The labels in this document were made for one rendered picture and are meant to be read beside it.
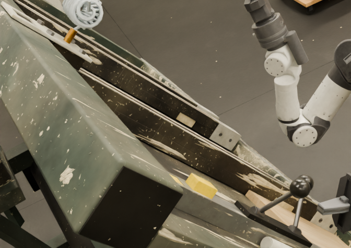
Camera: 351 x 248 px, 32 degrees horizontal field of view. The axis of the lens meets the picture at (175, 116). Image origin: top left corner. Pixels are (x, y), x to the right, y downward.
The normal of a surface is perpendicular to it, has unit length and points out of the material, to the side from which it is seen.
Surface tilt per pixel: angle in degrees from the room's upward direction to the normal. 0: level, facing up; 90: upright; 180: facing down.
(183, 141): 90
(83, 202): 33
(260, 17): 80
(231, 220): 90
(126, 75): 90
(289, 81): 7
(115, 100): 90
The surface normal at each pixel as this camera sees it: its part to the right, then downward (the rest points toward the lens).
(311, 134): 0.12, 0.53
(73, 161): -0.71, -0.40
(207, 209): 0.43, 0.40
